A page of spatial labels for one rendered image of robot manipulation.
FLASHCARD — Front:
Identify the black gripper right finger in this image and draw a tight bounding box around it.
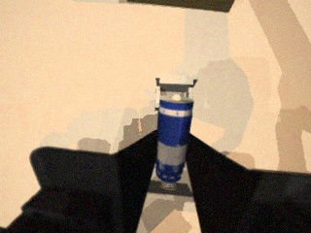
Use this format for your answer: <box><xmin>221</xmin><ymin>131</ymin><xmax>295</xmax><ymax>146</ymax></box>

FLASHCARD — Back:
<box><xmin>186</xmin><ymin>133</ymin><xmax>311</xmax><ymax>233</ymax></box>

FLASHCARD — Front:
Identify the blue and silver battery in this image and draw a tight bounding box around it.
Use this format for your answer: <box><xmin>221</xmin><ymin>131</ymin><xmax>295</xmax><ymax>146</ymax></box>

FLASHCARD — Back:
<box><xmin>155</xmin><ymin>94</ymin><xmax>194</xmax><ymax>183</ymax></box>

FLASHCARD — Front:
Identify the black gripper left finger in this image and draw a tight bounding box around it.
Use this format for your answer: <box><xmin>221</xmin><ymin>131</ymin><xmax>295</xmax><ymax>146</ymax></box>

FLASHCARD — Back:
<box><xmin>29</xmin><ymin>130</ymin><xmax>158</xmax><ymax>233</ymax></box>

